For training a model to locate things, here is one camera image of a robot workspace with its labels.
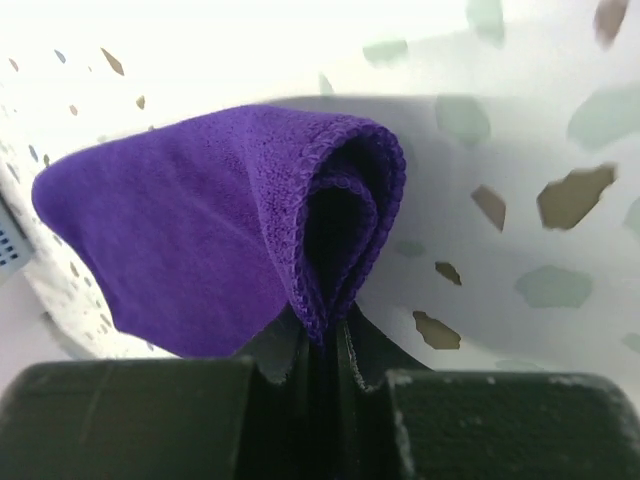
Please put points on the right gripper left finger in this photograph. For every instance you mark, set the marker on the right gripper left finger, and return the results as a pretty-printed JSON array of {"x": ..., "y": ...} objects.
[{"x": 231, "y": 418}]

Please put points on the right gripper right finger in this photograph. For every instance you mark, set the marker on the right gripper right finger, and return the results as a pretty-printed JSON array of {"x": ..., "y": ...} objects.
[{"x": 402, "y": 420}]

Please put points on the purple towel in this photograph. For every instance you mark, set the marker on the purple towel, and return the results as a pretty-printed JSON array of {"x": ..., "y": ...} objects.
[{"x": 200, "y": 233}]

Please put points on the white plastic laundry basket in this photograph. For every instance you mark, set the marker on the white plastic laundry basket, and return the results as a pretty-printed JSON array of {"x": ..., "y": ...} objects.
[{"x": 15, "y": 249}]

